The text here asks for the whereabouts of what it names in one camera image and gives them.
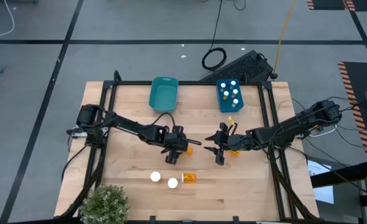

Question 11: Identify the white paper sheet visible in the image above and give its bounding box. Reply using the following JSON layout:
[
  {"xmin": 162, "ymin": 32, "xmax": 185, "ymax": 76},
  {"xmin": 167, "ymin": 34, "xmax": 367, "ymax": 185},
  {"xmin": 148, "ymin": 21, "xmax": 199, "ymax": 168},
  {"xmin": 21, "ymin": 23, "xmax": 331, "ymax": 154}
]
[{"xmin": 307, "ymin": 159, "xmax": 335, "ymax": 205}]

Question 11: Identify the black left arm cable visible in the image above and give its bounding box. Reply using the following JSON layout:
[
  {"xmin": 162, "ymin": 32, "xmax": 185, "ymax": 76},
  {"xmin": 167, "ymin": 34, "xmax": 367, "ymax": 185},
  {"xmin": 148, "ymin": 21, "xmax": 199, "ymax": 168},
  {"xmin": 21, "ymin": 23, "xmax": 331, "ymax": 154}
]
[{"xmin": 60, "ymin": 144, "xmax": 91, "ymax": 183}]

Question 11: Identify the teal plastic bin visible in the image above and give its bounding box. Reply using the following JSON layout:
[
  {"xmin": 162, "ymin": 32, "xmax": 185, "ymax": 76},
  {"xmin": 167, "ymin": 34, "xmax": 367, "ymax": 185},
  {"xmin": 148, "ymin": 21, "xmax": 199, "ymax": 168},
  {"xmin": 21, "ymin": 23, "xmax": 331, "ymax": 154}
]
[{"xmin": 148, "ymin": 76, "xmax": 180, "ymax": 114}]

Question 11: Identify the potted artificial plant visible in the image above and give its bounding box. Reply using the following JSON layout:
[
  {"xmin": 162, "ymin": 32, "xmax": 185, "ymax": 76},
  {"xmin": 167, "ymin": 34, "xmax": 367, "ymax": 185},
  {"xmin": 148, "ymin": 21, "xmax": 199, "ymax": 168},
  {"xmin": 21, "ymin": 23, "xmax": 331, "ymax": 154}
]
[{"xmin": 78, "ymin": 184, "xmax": 132, "ymax": 224}]

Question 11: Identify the black mat orange striped edge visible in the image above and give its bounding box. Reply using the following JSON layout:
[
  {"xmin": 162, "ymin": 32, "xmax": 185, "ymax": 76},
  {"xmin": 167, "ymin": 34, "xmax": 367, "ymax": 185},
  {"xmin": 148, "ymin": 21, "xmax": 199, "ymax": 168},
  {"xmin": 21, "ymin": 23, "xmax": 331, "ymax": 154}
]
[
  {"xmin": 338, "ymin": 61, "xmax": 367, "ymax": 162},
  {"xmin": 307, "ymin": 0, "xmax": 367, "ymax": 12}
]

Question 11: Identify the black aluminium table frame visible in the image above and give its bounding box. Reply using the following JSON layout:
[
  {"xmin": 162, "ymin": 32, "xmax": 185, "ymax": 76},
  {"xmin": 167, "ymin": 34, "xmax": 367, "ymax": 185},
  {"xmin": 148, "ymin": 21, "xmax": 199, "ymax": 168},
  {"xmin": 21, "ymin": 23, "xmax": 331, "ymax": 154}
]
[{"xmin": 57, "ymin": 70, "xmax": 320, "ymax": 224}]

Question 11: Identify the short white cable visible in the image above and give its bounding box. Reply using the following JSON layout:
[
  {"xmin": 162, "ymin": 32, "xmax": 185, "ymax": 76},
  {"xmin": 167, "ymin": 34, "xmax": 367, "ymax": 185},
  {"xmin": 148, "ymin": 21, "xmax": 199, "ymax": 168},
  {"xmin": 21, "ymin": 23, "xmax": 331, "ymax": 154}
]
[{"xmin": 309, "ymin": 126, "xmax": 337, "ymax": 138}]

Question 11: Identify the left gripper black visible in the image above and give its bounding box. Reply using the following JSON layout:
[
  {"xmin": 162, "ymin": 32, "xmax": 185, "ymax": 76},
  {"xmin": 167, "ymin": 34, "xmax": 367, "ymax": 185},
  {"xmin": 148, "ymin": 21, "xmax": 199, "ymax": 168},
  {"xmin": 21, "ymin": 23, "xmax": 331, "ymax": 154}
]
[{"xmin": 160, "ymin": 125, "xmax": 203, "ymax": 165}]

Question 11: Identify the orange pill bottle white label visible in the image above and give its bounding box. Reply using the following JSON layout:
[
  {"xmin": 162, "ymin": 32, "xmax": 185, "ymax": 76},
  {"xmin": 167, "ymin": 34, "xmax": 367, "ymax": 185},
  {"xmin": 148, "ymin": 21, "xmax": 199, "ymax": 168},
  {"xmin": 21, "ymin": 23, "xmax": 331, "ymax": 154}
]
[{"xmin": 149, "ymin": 170, "xmax": 162, "ymax": 183}]

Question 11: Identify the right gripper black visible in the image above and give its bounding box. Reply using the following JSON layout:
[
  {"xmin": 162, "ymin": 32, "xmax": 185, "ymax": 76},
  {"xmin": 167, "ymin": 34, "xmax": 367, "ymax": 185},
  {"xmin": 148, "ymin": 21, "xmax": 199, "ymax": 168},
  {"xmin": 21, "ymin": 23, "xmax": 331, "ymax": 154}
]
[{"xmin": 203, "ymin": 122, "xmax": 249, "ymax": 166}]

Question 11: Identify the white floor cable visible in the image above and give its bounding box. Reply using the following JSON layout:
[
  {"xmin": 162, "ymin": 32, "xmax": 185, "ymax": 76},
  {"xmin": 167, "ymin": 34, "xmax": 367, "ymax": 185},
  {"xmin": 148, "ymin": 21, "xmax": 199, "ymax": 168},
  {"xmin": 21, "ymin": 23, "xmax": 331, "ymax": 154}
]
[{"xmin": 0, "ymin": 0, "xmax": 16, "ymax": 40}]

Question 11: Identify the long yellow cable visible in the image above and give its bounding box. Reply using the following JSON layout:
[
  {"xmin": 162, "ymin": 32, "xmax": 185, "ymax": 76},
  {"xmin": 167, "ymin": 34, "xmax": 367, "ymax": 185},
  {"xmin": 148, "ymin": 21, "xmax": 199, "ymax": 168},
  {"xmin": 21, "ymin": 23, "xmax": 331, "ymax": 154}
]
[{"xmin": 272, "ymin": 0, "xmax": 297, "ymax": 80}]

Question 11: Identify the long black cable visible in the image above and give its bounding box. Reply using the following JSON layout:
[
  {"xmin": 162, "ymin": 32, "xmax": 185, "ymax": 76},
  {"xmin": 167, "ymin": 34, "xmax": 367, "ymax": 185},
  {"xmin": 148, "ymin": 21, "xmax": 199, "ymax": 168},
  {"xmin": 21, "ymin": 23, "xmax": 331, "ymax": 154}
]
[{"xmin": 201, "ymin": 0, "xmax": 228, "ymax": 72}]

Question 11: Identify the black perforated computer case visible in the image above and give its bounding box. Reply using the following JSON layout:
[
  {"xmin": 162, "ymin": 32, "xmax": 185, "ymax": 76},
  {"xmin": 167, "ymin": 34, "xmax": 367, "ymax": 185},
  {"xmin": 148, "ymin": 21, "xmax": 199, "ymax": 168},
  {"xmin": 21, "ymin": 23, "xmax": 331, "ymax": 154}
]
[{"xmin": 198, "ymin": 49, "xmax": 274, "ymax": 83}]

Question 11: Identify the blue plastic bin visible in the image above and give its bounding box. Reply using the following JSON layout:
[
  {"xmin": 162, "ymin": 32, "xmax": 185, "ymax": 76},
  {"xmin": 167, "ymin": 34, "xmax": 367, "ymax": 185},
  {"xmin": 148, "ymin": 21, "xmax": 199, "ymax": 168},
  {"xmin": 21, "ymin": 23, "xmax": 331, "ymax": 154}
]
[{"xmin": 216, "ymin": 78, "xmax": 244, "ymax": 113}]

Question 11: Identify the black metal beam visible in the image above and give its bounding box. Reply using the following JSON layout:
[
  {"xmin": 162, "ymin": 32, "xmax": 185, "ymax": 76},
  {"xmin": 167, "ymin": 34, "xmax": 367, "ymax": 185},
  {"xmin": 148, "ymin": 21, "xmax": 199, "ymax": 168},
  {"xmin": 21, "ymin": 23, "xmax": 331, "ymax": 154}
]
[{"xmin": 310, "ymin": 160, "xmax": 367, "ymax": 189}]

